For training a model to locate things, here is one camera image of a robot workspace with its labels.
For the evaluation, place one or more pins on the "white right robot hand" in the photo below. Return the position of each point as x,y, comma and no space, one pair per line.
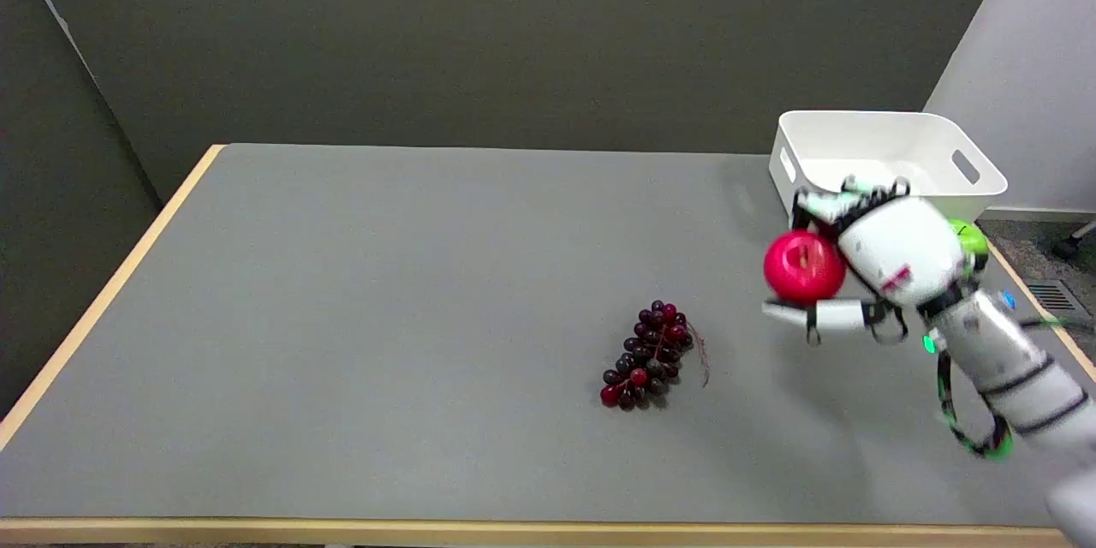
899,253

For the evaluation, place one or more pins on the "floor vent grille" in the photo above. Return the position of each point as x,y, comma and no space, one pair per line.
1056,297

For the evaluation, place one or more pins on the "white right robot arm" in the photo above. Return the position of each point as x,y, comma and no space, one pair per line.
1015,368

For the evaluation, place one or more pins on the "white plastic box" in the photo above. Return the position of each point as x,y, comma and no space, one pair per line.
886,154

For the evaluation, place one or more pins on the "red apple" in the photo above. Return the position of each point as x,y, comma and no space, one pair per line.
803,266

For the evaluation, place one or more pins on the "dark red grape bunch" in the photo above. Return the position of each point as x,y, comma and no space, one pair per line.
648,354

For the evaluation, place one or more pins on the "green apple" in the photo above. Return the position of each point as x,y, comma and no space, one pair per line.
973,237

